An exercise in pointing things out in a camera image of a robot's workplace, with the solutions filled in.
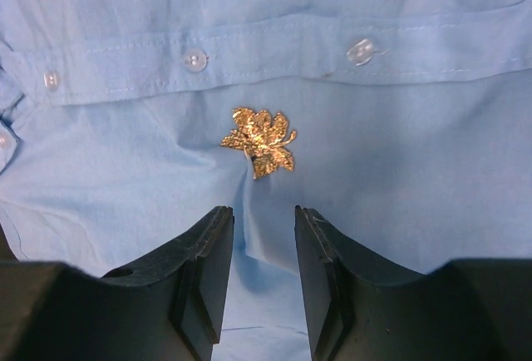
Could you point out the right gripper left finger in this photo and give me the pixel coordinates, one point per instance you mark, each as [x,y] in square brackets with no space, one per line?
[166,305]

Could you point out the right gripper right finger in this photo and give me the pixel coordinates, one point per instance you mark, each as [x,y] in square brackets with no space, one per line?
[362,306]

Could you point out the red maple leaf brooch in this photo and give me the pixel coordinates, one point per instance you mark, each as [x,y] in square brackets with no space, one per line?
[262,138]

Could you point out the blue button-up shirt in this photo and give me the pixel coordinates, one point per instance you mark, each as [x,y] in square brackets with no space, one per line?
[413,122]

